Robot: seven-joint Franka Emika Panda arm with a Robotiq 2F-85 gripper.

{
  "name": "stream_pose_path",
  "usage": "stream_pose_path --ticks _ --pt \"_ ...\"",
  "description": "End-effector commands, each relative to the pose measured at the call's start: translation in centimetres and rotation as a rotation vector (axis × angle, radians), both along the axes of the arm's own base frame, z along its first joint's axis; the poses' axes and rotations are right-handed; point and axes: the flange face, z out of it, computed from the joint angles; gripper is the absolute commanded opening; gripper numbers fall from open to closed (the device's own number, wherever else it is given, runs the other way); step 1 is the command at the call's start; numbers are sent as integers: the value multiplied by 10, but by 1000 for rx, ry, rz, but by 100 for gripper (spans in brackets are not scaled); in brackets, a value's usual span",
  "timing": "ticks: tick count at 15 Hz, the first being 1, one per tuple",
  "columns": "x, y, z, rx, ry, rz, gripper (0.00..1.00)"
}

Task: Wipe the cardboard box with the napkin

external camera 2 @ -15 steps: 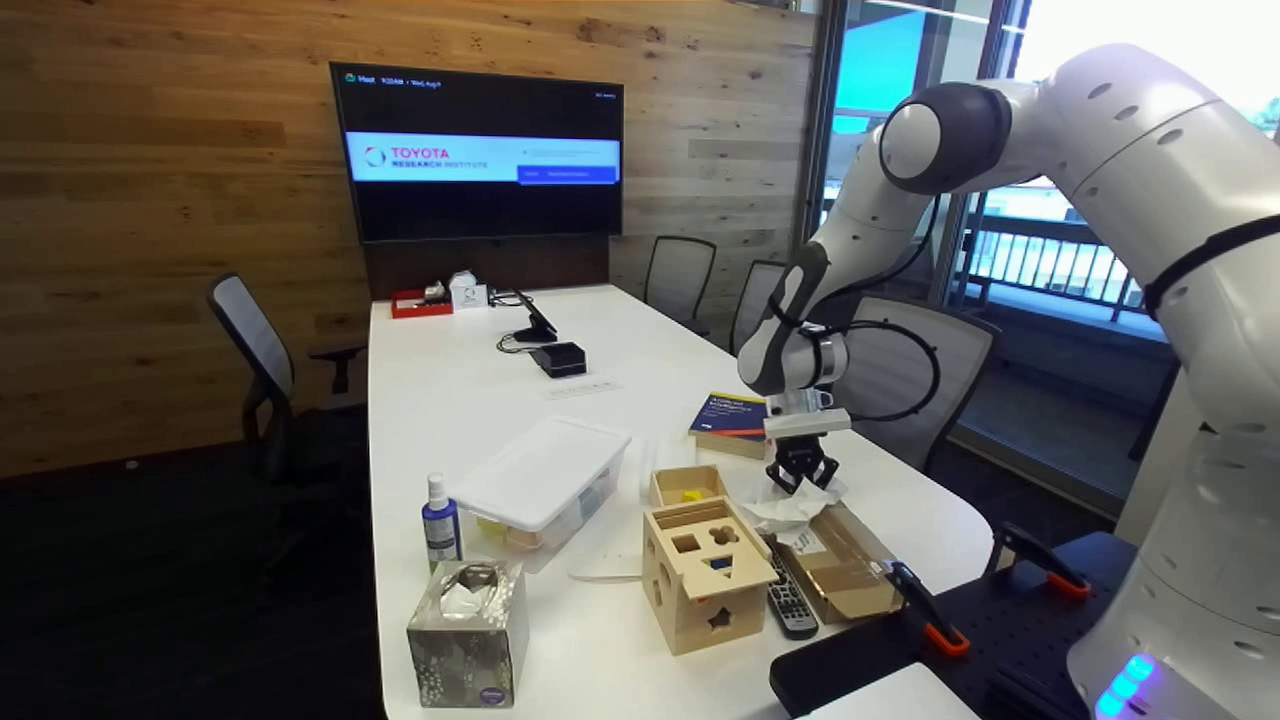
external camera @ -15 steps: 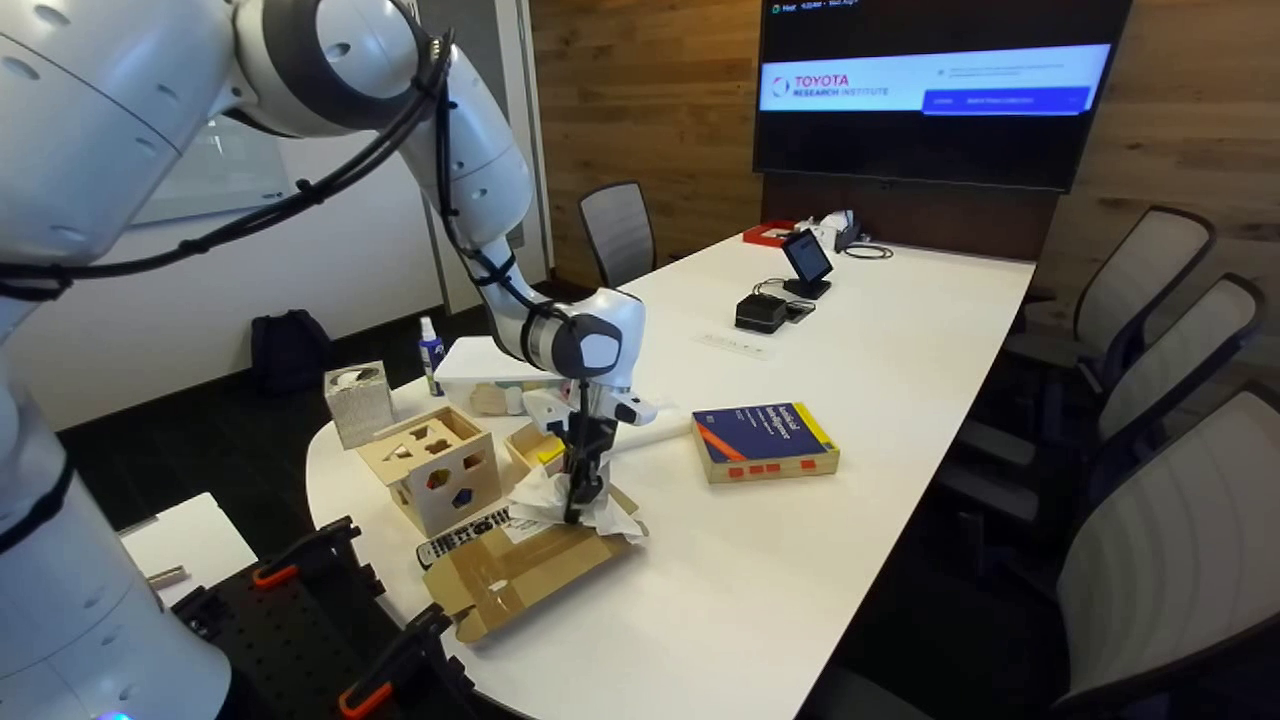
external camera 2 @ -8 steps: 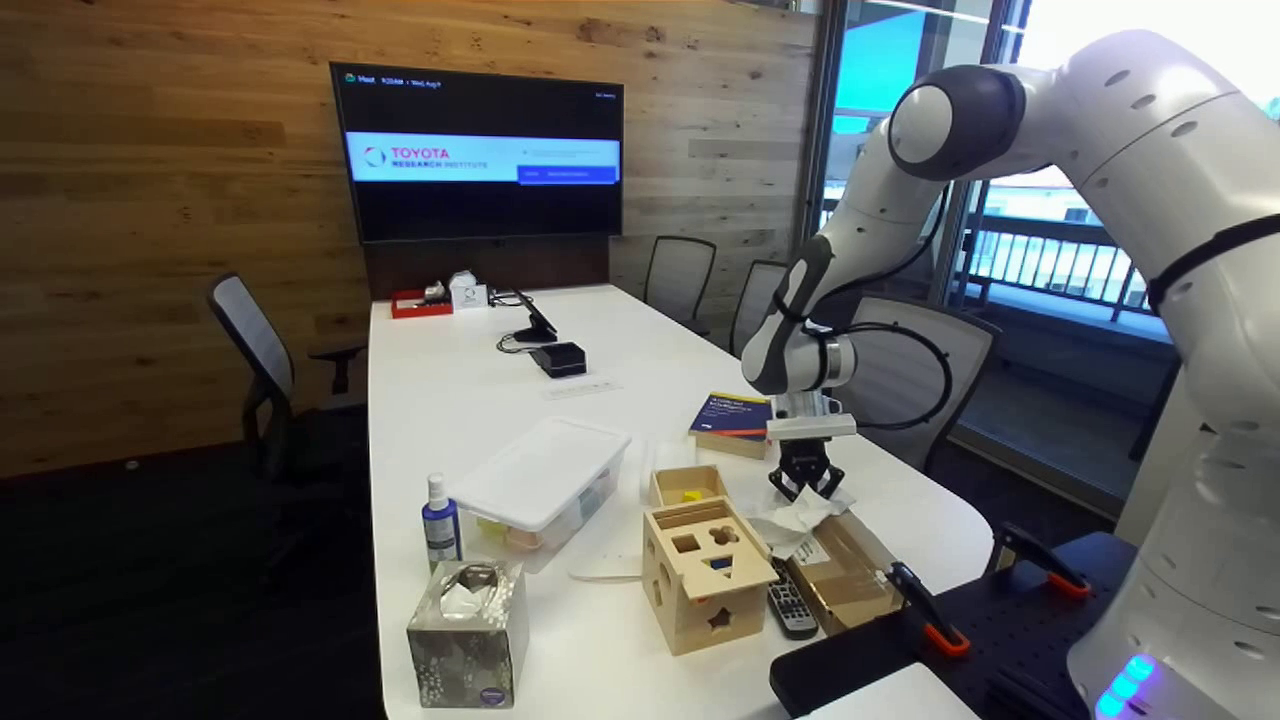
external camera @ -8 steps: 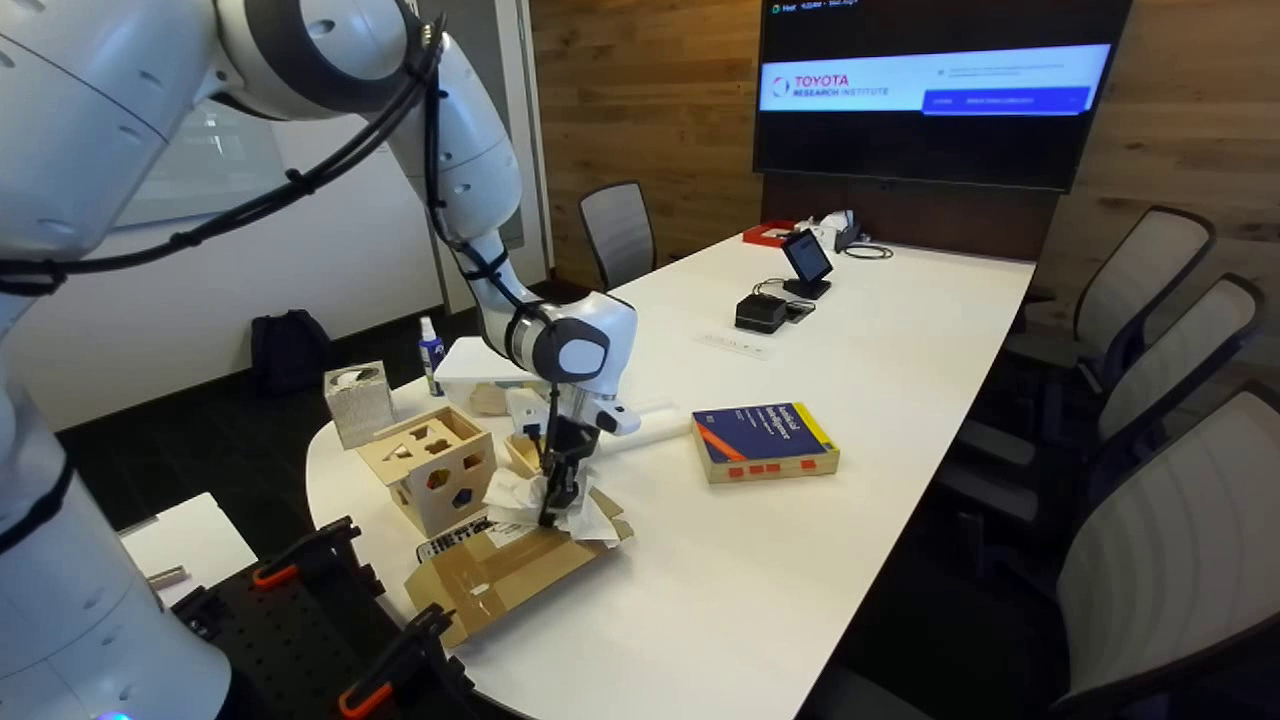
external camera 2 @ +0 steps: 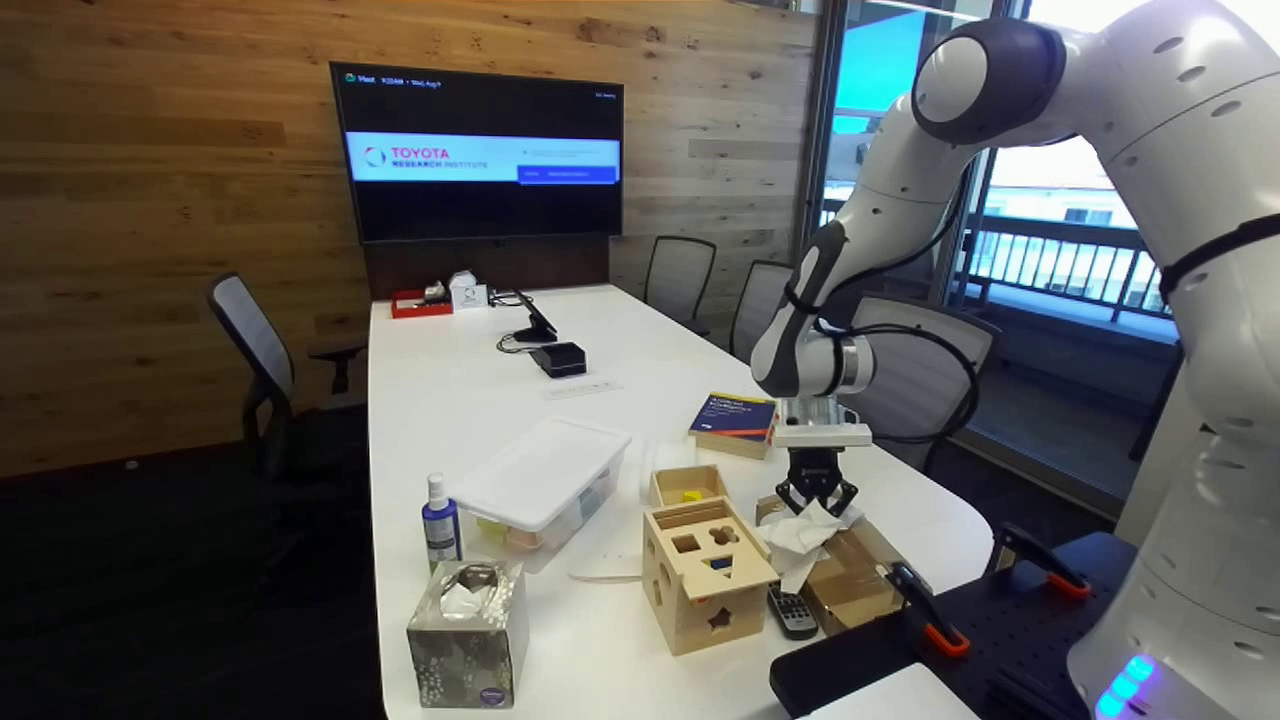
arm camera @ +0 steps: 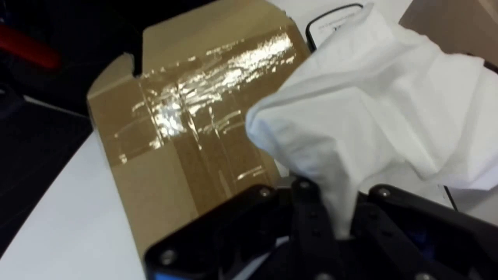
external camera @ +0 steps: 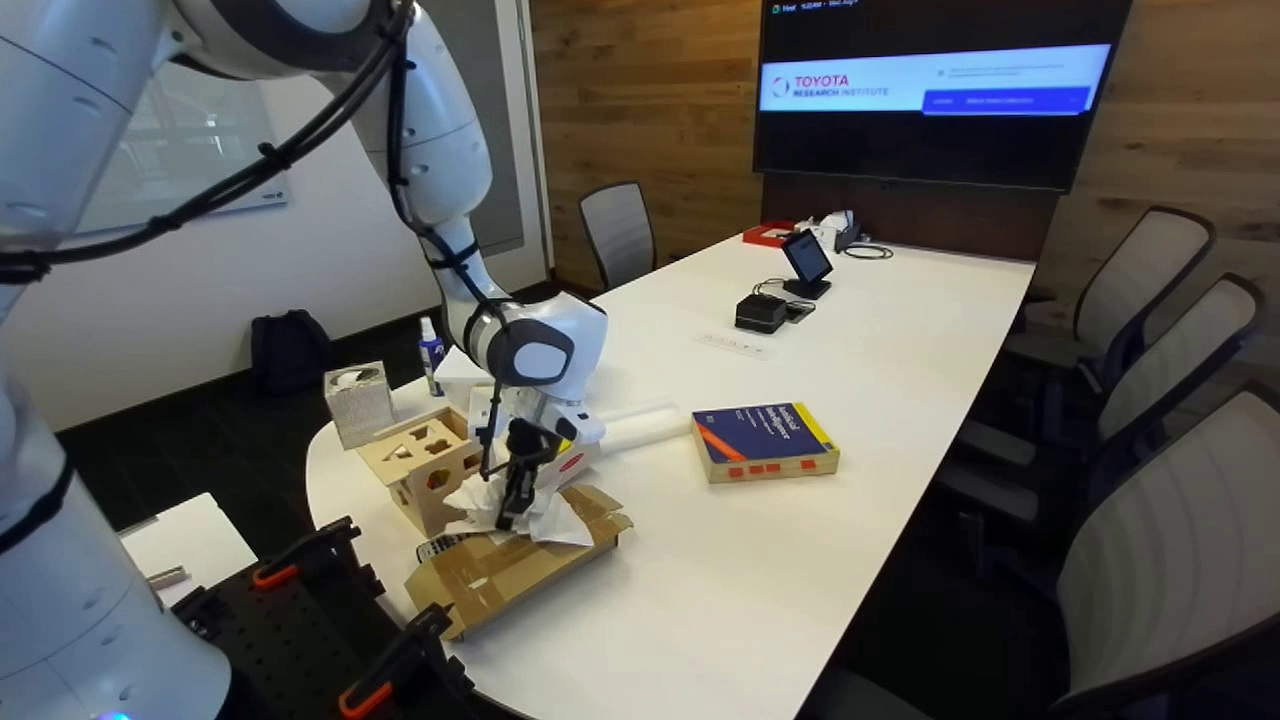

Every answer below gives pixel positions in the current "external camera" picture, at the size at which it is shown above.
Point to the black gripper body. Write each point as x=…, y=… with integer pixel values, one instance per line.
x=531, y=443

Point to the clear plastic bag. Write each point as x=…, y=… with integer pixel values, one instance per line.
x=555, y=519

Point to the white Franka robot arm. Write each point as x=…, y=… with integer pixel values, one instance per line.
x=80, y=600

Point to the open brown cardboard box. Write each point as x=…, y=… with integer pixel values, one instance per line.
x=507, y=572

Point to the wooden shape sorter box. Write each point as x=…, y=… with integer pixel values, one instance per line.
x=422, y=467

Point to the grey marbled tissue box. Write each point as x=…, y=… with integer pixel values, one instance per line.
x=356, y=406

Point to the flat red box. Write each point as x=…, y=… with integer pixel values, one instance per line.
x=765, y=233

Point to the small white tissue box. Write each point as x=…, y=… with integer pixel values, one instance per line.
x=834, y=229

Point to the blue hand sanitizer bottle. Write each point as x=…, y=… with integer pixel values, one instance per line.
x=430, y=355

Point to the black clamp orange tip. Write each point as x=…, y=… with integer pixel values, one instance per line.
x=395, y=663
x=306, y=557

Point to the grey office chair with armrests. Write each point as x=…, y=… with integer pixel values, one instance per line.
x=619, y=233

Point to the black perforated mounting board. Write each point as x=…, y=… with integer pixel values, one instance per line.
x=306, y=640

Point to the black bag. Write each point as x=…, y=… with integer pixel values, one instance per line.
x=289, y=350

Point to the black speakerphone device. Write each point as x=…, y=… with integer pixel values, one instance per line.
x=763, y=313

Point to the white paper sheet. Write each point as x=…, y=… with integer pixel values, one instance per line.
x=186, y=546

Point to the grey mesh office chair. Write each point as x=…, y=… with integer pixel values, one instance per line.
x=1175, y=364
x=1187, y=561
x=1133, y=285

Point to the wall mounted TV screen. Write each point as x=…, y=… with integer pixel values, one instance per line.
x=933, y=93

